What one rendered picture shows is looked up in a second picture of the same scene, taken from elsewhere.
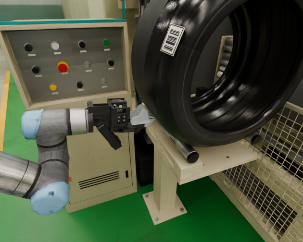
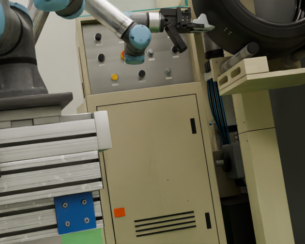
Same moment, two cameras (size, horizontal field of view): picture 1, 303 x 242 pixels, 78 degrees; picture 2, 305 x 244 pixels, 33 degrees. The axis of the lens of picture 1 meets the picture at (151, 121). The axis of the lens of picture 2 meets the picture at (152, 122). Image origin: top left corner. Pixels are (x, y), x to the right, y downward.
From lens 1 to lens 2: 165 cm
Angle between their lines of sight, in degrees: 38
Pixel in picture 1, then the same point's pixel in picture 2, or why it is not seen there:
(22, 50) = (92, 40)
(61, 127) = (143, 17)
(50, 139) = not seen: hidden behind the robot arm
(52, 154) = not seen: hidden behind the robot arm
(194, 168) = (257, 60)
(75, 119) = (152, 14)
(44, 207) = (138, 34)
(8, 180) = (121, 15)
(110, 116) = (176, 18)
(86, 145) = (147, 153)
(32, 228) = not seen: outside the picture
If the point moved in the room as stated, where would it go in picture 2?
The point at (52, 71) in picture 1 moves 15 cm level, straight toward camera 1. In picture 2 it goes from (115, 60) to (122, 53)
